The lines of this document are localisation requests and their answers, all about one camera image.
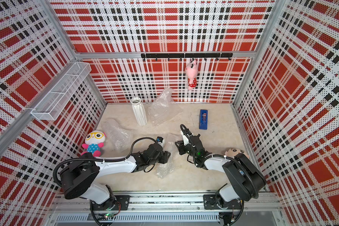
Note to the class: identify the black hook rail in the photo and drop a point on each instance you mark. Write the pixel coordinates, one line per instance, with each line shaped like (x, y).
(186, 55)

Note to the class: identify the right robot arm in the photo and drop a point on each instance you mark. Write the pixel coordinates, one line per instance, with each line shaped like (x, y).
(245, 180)

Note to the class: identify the doll head plush toy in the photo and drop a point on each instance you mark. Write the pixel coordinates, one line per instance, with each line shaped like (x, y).
(233, 152)

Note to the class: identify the pink hanging plush toy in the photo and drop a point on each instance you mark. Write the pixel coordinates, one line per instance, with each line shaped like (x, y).
(191, 72)

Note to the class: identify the tall white ribbed vase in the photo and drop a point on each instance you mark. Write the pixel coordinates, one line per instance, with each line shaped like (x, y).
(139, 111)

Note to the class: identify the crumpled bubble wrap pile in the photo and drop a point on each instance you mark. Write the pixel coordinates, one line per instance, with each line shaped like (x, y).
(163, 108)

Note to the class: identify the owl plush toy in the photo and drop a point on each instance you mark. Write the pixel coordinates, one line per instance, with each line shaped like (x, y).
(94, 141)

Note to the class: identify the clear wall shelf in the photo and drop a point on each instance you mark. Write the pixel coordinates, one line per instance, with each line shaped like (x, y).
(52, 104)

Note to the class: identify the blue box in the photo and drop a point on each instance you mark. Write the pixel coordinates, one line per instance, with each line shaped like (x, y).
(203, 119)

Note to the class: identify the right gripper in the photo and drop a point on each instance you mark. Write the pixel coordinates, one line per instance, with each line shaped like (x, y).
(181, 148)

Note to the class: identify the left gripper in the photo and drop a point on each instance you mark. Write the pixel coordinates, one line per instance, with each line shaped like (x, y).
(165, 156)

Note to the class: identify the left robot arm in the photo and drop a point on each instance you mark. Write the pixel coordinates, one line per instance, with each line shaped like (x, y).
(77, 176)

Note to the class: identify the metal base rail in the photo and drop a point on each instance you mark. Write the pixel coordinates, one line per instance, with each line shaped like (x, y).
(174, 207)

